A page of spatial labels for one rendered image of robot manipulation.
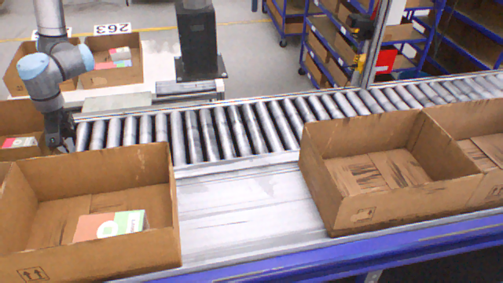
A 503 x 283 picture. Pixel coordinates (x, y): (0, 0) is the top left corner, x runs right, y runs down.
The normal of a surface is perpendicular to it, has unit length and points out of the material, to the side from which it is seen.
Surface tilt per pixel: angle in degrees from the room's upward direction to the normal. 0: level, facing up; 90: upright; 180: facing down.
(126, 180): 89
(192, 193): 0
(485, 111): 89
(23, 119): 89
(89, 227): 0
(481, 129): 89
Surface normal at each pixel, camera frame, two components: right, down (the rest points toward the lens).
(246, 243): 0.01, -0.75
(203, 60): 0.21, 0.65
